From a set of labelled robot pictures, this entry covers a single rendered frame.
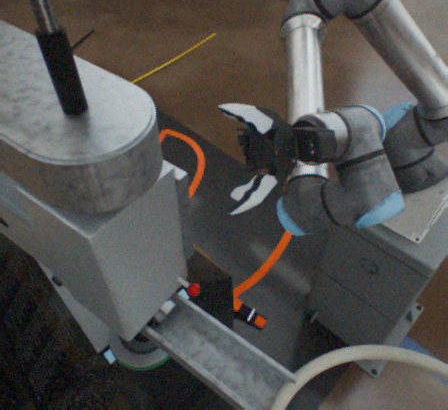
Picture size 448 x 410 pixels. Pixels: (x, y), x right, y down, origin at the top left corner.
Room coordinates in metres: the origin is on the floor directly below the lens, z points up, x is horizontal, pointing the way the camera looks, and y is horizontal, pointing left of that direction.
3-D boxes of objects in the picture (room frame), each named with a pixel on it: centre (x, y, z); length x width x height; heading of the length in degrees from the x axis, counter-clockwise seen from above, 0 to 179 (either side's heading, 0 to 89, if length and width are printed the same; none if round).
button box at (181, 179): (0.60, 0.11, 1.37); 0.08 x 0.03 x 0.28; 53
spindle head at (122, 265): (0.60, 0.30, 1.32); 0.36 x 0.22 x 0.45; 53
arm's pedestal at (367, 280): (1.06, -0.71, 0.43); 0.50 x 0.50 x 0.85; 46
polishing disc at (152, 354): (0.55, 0.23, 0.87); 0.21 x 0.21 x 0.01
